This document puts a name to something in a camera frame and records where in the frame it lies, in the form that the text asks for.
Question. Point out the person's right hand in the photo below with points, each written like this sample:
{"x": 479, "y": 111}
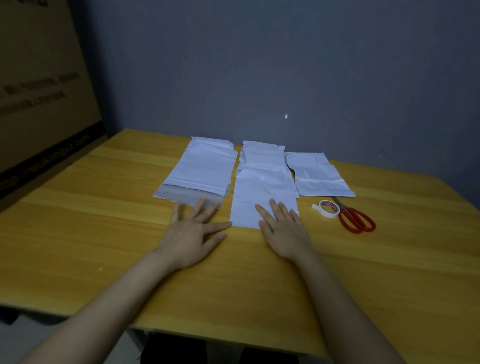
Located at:
{"x": 287, "y": 236}

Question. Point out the person's left hand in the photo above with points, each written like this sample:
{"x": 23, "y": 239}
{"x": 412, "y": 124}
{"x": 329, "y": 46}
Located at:
{"x": 183, "y": 243}

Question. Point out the person's left middle finger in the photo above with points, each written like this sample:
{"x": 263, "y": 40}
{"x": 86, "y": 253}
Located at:
{"x": 210, "y": 212}

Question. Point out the person's right thumb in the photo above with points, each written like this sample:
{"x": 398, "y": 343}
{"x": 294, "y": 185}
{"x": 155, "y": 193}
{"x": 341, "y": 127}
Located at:
{"x": 264, "y": 229}

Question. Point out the person's right middle finger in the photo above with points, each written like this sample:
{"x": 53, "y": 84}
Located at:
{"x": 276, "y": 210}

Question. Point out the person's left little finger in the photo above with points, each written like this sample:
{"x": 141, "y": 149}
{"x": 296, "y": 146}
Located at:
{"x": 176, "y": 213}

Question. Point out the person's left thumb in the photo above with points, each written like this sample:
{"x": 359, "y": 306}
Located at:
{"x": 215, "y": 242}

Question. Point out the person's right little finger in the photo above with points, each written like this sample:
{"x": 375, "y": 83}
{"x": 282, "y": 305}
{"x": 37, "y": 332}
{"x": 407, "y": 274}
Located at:
{"x": 296, "y": 216}

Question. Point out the person's left forearm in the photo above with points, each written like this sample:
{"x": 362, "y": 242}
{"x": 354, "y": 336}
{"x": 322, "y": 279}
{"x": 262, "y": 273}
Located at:
{"x": 105, "y": 315}

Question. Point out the person's right forearm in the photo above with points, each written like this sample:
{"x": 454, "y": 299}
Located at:
{"x": 345, "y": 318}

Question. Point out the long white mailer bag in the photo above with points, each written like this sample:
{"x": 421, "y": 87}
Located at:
{"x": 258, "y": 195}

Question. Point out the white tape roll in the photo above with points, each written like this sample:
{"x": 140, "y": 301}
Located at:
{"x": 326, "y": 213}

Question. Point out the white mailer bag, grey flap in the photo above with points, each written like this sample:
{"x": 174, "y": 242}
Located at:
{"x": 204, "y": 168}

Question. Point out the small white mailer bag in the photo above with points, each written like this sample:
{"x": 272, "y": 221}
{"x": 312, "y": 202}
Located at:
{"x": 318, "y": 174}

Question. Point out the creased white mailer bag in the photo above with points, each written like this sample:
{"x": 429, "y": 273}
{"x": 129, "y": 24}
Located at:
{"x": 262, "y": 155}

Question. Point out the person's dark trousers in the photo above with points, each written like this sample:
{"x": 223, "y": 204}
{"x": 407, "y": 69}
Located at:
{"x": 180, "y": 350}

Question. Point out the large brown cardboard box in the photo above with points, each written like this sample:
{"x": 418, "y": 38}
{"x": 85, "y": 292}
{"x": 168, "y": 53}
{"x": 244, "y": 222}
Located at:
{"x": 41, "y": 93}

